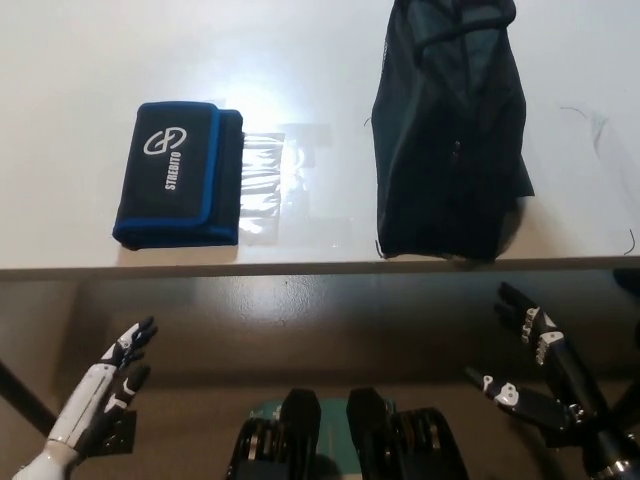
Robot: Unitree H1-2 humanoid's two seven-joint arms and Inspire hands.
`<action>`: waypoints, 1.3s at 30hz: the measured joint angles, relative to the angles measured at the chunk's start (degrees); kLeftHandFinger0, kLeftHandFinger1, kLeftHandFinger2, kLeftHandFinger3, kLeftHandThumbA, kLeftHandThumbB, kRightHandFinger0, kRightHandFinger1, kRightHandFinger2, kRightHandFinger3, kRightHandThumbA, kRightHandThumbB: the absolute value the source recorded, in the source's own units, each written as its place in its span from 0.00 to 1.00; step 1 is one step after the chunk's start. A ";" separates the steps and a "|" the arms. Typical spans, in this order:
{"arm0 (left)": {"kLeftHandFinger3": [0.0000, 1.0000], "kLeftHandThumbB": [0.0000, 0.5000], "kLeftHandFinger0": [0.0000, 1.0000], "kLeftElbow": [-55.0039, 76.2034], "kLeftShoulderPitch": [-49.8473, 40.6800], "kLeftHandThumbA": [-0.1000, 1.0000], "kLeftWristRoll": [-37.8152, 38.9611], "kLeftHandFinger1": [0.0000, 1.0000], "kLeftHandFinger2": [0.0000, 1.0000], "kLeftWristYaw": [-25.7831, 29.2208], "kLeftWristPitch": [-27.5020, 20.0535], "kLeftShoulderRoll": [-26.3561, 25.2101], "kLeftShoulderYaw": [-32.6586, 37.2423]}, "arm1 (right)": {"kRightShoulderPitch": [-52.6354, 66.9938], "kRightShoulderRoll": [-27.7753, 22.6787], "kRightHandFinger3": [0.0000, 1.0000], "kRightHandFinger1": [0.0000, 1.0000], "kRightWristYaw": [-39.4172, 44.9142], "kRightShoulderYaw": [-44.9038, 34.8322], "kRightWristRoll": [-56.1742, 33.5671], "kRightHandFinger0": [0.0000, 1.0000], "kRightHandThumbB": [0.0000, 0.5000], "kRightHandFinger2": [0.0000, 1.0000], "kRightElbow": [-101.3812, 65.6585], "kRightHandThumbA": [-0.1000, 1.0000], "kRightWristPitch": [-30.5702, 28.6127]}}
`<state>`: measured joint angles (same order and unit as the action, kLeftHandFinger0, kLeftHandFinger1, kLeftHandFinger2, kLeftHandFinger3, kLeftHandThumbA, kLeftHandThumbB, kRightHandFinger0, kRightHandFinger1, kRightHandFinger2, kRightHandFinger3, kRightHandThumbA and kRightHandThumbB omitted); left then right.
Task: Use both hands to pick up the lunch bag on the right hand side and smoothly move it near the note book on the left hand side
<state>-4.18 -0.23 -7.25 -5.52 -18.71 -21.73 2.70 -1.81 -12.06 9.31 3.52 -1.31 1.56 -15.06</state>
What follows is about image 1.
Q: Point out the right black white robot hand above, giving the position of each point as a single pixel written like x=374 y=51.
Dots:
x=545 y=340

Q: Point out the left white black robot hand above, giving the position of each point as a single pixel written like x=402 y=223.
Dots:
x=87 y=395

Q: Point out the black lunch bag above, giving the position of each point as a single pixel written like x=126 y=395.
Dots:
x=450 y=175

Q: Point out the black table leg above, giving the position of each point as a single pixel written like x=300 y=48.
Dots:
x=27 y=390

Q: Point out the robot legs and feet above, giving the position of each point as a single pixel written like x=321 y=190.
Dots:
x=360 y=440

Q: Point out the black blue-trimmed notebook pouch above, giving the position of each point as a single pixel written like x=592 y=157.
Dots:
x=170 y=200

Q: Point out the clear tape patch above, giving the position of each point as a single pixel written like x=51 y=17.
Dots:
x=265 y=190

